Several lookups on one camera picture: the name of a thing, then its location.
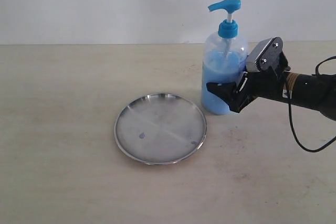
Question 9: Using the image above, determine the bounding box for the blue pump soap bottle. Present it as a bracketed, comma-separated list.
[201, 0, 248, 115]

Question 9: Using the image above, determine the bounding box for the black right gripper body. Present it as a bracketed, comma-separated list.
[229, 52, 289, 113]

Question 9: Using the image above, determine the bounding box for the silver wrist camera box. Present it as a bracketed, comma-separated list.
[246, 37, 283, 72]

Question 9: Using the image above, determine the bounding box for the round stainless steel plate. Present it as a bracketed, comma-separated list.
[113, 93, 207, 165]

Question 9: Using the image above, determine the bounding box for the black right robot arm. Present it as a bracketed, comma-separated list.
[206, 53, 335, 121]

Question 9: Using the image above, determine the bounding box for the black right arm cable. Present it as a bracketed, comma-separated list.
[287, 56, 336, 153]

